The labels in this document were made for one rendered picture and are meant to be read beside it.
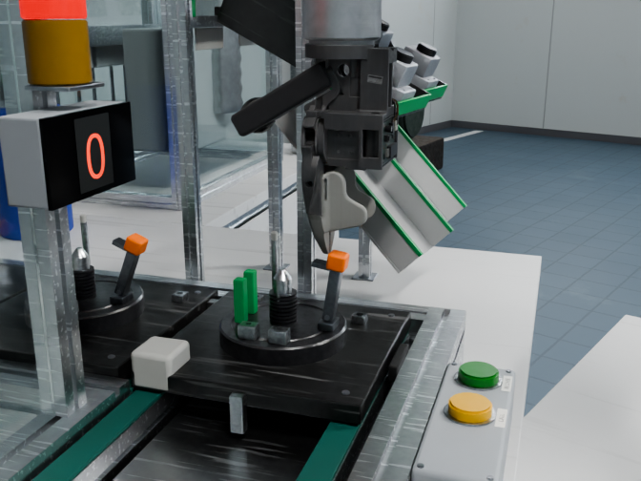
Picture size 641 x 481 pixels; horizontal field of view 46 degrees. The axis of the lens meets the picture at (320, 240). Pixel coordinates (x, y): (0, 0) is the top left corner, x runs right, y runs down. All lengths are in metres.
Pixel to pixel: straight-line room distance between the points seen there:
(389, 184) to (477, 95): 8.13
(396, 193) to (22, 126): 0.63
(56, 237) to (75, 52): 0.16
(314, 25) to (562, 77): 8.13
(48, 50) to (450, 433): 0.46
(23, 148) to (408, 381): 0.42
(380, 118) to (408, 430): 0.28
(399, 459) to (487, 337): 0.51
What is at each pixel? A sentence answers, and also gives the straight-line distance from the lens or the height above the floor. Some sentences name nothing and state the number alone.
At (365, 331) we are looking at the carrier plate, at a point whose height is 0.97.
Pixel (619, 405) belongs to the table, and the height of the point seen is 0.86.
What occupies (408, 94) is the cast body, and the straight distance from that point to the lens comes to 0.98.
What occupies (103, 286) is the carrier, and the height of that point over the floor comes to 0.99.
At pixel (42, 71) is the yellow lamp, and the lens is 0.64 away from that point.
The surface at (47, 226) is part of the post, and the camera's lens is 0.68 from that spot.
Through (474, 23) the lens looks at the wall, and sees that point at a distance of 9.21.
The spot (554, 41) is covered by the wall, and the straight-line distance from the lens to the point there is 8.83.
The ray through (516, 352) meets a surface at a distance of 1.10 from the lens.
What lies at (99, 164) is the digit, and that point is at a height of 1.19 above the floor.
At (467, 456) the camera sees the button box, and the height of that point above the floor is 0.96.
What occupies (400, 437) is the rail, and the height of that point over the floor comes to 0.96.
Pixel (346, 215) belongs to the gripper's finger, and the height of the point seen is 1.12.
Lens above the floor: 1.31
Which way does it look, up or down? 17 degrees down
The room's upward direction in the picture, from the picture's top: straight up
